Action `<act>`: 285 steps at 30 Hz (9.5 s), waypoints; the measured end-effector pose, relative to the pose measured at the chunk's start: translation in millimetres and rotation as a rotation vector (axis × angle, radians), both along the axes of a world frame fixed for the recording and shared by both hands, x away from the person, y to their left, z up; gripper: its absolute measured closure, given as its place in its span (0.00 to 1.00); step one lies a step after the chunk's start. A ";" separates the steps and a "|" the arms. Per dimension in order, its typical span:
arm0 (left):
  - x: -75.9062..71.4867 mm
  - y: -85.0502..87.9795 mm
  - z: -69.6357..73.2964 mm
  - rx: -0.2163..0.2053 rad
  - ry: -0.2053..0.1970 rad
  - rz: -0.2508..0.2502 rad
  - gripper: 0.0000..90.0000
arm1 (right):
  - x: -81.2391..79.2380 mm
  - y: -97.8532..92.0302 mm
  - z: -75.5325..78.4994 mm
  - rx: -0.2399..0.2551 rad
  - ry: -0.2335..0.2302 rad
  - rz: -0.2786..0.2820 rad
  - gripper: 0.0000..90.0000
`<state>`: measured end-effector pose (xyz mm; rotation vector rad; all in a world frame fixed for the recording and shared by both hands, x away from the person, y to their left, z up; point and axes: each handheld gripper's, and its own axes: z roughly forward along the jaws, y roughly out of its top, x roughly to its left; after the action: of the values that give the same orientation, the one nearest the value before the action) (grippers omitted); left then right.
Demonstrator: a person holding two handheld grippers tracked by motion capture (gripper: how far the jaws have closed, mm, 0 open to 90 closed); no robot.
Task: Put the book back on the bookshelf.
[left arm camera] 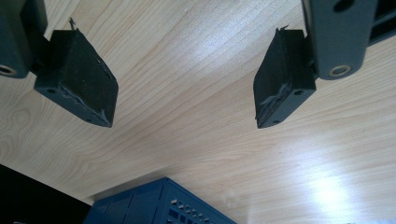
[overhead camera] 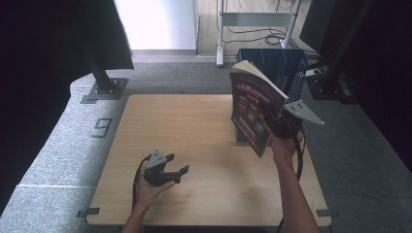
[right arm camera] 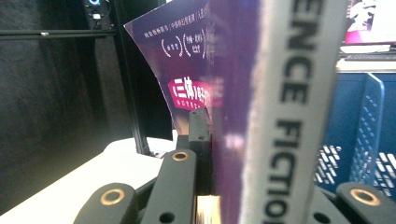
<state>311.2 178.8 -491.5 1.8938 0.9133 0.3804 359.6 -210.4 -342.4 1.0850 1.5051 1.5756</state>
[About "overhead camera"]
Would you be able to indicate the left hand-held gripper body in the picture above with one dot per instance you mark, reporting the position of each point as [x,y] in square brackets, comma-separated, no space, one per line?
[157,173]

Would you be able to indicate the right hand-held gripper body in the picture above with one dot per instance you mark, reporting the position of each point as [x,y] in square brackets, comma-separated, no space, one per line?
[286,127]

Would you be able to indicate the purple magazine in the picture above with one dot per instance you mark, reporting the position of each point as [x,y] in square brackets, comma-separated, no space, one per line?
[252,106]

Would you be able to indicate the blue plastic file rack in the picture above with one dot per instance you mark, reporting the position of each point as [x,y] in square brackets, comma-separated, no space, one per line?
[288,71]

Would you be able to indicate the person's right hand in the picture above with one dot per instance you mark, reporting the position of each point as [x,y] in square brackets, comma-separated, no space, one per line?
[283,149]

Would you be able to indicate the person's left hand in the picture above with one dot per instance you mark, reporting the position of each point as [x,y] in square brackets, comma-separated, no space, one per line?
[147,194]

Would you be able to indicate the grey tape strip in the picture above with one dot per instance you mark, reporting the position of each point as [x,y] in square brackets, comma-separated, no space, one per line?
[323,213]
[89,212]

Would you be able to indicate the black curtain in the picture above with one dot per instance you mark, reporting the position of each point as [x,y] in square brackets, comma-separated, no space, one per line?
[39,81]
[382,64]

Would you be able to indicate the white panel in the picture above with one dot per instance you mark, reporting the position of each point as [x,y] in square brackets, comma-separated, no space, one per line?
[158,22]

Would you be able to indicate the black post with base plate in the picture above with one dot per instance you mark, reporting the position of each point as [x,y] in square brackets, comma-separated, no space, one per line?
[107,89]
[327,85]

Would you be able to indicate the white metal stand frame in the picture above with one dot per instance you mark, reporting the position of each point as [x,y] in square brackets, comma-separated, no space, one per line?
[252,18]

